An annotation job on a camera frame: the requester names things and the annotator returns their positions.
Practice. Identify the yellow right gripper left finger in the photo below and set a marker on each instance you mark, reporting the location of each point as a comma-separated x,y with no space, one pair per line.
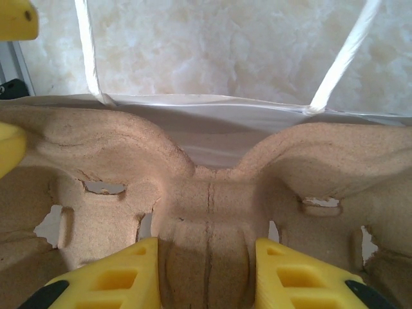
145,273

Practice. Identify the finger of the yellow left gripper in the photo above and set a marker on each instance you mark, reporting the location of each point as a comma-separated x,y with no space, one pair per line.
11,148
16,19

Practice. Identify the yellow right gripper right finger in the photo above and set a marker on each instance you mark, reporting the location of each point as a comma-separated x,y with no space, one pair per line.
267,277

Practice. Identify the brown pulp cup carrier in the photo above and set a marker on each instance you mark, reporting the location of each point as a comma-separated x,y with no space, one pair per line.
209,199

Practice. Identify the white paper carrier bag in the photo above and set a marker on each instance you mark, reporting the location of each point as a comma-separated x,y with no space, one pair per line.
219,141

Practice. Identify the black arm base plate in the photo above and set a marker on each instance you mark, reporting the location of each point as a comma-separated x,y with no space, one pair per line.
11,89

